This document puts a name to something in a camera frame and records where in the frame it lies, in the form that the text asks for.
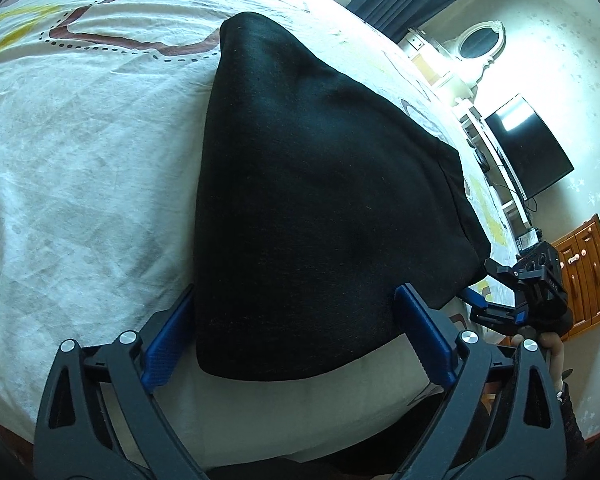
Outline person's right hand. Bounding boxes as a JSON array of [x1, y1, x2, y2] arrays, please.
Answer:
[[515, 331, 567, 368]]

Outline wooden cabinet with round knobs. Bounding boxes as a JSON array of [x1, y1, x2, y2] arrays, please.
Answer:
[[550, 214, 600, 342]]

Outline person's right forearm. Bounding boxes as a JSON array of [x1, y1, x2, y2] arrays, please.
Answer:
[[550, 360, 588, 463]]

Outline white television stand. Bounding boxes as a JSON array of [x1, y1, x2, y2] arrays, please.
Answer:
[[457, 100, 535, 242]]

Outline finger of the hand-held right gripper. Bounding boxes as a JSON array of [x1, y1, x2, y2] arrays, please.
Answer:
[[459, 287, 518, 327], [484, 257, 521, 287]]

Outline black cable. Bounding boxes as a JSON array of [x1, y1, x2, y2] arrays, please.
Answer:
[[494, 184, 539, 214]]

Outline oval mirror with white frame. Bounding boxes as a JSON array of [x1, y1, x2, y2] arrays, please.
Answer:
[[455, 20, 507, 62]]

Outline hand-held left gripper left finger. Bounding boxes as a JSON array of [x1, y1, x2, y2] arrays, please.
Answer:
[[34, 284, 216, 480]]

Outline bed with patterned white bedspread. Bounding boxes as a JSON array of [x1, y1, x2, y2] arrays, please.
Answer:
[[0, 0, 526, 461]]

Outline white dressing table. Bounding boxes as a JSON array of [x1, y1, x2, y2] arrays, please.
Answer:
[[402, 29, 481, 107]]

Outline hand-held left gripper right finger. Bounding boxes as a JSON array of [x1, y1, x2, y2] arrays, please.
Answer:
[[387, 284, 567, 480]]

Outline small black device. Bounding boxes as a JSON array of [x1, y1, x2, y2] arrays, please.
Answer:
[[516, 229, 545, 252]]

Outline black flat television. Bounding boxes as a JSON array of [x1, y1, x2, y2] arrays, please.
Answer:
[[484, 94, 575, 201]]

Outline black pants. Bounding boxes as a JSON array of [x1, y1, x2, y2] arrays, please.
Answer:
[[192, 10, 492, 378]]

